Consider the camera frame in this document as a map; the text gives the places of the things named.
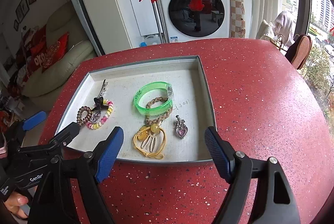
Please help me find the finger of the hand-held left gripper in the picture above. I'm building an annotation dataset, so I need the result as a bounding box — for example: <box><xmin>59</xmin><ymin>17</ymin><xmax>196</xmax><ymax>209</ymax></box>
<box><xmin>10</xmin><ymin>111</ymin><xmax>47</xmax><ymax>141</ymax></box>
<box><xmin>49</xmin><ymin>122</ymin><xmax>80</xmax><ymax>148</ymax></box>

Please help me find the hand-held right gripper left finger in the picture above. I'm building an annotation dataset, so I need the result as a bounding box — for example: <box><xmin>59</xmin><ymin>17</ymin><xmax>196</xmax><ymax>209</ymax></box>
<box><xmin>27</xmin><ymin>126</ymin><xmax>124</xmax><ymax>224</ymax></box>

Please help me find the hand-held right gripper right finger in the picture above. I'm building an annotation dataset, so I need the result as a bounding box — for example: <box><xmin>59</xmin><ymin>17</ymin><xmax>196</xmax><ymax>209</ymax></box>
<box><xmin>204</xmin><ymin>126</ymin><xmax>302</xmax><ymax>224</ymax></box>

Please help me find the brown spiral hair tie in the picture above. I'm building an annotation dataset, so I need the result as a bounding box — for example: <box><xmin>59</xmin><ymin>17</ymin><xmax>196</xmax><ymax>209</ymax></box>
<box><xmin>76</xmin><ymin>106</ymin><xmax>92</xmax><ymax>126</ymax></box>

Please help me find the silver crystal charm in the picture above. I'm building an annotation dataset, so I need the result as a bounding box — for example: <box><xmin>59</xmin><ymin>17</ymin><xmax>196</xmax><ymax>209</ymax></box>
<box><xmin>90</xmin><ymin>109</ymin><xmax>103</xmax><ymax>123</ymax></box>

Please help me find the silver pendant earring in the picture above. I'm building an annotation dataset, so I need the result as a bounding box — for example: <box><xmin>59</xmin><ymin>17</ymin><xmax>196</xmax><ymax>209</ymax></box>
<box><xmin>174</xmin><ymin>115</ymin><xmax>189</xmax><ymax>139</ymax></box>

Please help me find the yellow beaded hair tie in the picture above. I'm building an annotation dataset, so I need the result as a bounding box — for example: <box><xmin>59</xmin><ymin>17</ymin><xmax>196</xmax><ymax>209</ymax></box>
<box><xmin>133</xmin><ymin>123</ymin><xmax>167</xmax><ymax>160</ymax></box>

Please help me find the green translucent bracelet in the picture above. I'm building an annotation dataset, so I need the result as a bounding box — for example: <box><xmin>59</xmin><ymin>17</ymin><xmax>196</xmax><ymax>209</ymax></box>
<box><xmin>134</xmin><ymin>81</ymin><xmax>175</xmax><ymax>116</ymax></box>

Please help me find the silver star hair clip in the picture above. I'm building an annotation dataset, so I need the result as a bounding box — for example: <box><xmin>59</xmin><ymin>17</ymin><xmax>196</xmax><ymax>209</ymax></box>
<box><xmin>97</xmin><ymin>79</ymin><xmax>109</xmax><ymax>99</ymax></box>

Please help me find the grey jewelry tray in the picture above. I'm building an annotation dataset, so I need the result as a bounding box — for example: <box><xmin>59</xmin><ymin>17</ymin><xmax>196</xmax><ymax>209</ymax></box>
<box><xmin>53</xmin><ymin>55</ymin><xmax>216</xmax><ymax>165</ymax></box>

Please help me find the brown braided bracelet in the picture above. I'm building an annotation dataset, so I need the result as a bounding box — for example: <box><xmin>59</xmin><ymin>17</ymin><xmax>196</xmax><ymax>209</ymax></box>
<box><xmin>144</xmin><ymin>96</ymin><xmax>174</xmax><ymax>127</ymax></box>

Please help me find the person's left hand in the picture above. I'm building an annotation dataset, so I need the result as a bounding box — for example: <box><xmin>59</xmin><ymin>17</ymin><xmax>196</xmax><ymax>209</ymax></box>
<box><xmin>4</xmin><ymin>193</ymin><xmax>30</xmax><ymax>220</ymax></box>

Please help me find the red printed blanket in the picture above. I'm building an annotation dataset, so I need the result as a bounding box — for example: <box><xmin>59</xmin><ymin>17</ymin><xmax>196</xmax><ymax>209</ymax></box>
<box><xmin>6</xmin><ymin>24</ymin><xmax>49</xmax><ymax>96</ymax></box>

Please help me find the cream leather sofa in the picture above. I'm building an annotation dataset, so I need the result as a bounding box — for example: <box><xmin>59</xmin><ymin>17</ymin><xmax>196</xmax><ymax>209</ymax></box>
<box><xmin>21</xmin><ymin>2</ymin><xmax>96</xmax><ymax>98</ymax></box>

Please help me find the red embroidered cushion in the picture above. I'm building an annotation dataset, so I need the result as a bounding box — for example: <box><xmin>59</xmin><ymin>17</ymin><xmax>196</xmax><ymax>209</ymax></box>
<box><xmin>42</xmin><ymin>32</ymin><xmax>70</xmax><ymax>73</ymax></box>

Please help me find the white jug with blue cap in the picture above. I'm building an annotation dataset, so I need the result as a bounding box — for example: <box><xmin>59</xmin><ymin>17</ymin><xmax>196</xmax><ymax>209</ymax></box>
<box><xmin>139</xmin><ymin>34</ymin><xmax>159</xmax><ymax>47</ymax></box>

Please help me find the cream knitted garment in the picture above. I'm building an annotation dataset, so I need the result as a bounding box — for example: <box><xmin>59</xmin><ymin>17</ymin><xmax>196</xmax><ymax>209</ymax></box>
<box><xmin>256</xmin><ymin>20</ymin><xmax>274</xmax><ymax>42</ymax></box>

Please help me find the white fluffy garment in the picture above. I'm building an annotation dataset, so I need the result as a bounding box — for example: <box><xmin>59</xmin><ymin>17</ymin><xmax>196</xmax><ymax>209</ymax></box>
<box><xmin>273</xmin><ymin>10</ymin><xmax>295</xmax><ymax>46</ymax></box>

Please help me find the checkered cloth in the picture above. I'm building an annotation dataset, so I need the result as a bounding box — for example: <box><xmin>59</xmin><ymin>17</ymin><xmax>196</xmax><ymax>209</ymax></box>
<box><xmin>229</xmin><ymin>0</ymin><xmax>246</xmax><ymax>39</ymax></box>

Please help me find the red paper door decoration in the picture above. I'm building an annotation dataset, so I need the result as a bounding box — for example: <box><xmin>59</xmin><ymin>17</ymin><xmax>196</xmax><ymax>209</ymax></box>
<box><xmin>188</xmin><ymin>0</ymin><xmax>204</xmax><ymax>13</ymax></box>

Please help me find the yellow pink beaded bracelet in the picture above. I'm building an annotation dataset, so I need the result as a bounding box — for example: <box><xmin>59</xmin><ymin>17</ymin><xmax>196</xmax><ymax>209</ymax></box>
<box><xmin>86</xmin><ymin>99</ymin><xmax>114</xmax><ymax>130</ymax></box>

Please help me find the large dark picture frame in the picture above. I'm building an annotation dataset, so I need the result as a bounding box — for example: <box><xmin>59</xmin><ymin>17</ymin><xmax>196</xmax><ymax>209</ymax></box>
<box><xmin>15</xmin><ymin>0</ymin><xmax>29</xmax><ymax>23</ymax></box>

